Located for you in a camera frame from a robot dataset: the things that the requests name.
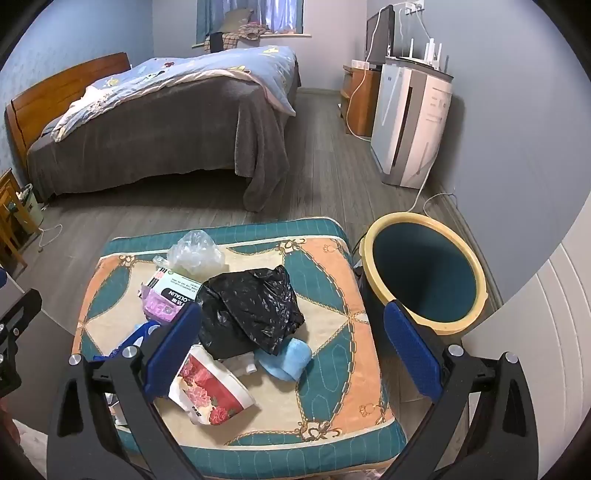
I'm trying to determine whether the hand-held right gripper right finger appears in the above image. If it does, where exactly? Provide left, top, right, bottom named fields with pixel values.
left=383, top=299, right=543, bottom=480

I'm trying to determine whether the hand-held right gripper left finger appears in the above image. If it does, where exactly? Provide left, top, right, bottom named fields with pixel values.
left=46, top=301, right=204, bottom=480

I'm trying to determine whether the purple foil wrapper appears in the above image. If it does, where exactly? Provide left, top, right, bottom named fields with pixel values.
left=140, top=281, right=185, bottom=324

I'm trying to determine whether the teal bin with yellow rim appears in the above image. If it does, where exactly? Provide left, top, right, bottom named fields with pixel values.
left=359, top=212, right=488, bottom=336

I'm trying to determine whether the blue plastic piece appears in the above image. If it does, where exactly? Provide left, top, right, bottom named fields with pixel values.
left=92, top=320, right=162, bottom=363

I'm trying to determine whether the white printed carton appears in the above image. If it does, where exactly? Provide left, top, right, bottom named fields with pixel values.
left=141, top=267, right=206, bottom=308

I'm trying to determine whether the wooden nightstand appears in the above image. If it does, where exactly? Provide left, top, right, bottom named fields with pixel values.
left=0, top=168, right=42, bottom=273

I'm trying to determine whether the red floral tissue pack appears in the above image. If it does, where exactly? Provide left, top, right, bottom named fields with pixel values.
left=168, top=344, right=257, bottom=428

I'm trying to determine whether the green white container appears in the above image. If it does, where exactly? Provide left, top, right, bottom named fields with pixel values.
left=16, top=184, right=45, bottom=232

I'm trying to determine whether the patterned teal orange cushion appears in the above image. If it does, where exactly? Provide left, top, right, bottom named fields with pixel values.
left=71, top=218, right=409, bottom=469

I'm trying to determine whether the black plastic bag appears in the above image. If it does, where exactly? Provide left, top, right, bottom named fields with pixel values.
left=196, top=265, right=305, bottom=361

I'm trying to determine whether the clear plastic bag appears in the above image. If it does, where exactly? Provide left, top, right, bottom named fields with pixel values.
left=166, top=230, right=227, bottom=280

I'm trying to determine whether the light blue cloth wad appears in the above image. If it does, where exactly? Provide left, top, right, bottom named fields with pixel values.
left=256, top=337, right=312, bottom=381

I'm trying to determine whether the white wardrobe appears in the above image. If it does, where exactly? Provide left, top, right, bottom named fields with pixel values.
left=462, top=240, right=591, bottom=480

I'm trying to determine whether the wooden bed headboard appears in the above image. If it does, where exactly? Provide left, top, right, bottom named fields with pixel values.
left=4, top=52, right=132, bottom=160

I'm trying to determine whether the bed with grey blanket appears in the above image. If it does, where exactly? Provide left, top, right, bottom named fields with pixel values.
left=25, top=69, right=303, bottom=213

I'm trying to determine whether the white air purifier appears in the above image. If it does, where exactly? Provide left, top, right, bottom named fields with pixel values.
left=369, top=55, right=455, bottom=190

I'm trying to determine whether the wooden television cabinet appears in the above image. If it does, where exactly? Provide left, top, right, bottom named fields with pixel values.
left=341, top=59, right=384, bottom=139

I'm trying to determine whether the blue printed quilt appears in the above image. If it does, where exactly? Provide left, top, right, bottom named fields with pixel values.
left=50, top=45, right=298, bottom=143

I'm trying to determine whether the white router with antennas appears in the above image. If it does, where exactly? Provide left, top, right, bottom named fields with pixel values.
left=398, top=38, right=452, bottom=77

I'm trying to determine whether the black flat television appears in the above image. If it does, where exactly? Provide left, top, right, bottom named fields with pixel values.
left=366, top=4, right=396, bottom=68

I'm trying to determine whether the plaid cloth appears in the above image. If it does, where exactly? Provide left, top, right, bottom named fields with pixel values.
left=219, top=23, right=271, bottom=49

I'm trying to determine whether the grey pillow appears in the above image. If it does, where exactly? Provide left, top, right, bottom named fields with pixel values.
left=222, top=8, right=252, bottom=34

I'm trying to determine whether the wooden window sill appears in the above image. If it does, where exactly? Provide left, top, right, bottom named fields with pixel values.
left=191, top=31, right=312, bottom=49

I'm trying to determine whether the blue window curtain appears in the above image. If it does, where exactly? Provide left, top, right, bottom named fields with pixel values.
left=196, top=0, right=305, bottom=42

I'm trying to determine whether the thin white cable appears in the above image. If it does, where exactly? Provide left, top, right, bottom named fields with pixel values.
left=37, top=224, right=64, bottom=253

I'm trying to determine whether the white purifier power cable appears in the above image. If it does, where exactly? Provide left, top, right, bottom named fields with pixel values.
left=409, top=148, right=459, bottom=219

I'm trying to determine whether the white television cable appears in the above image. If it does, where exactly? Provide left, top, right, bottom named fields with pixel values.
left=347, top=7, right=385, bottom=138

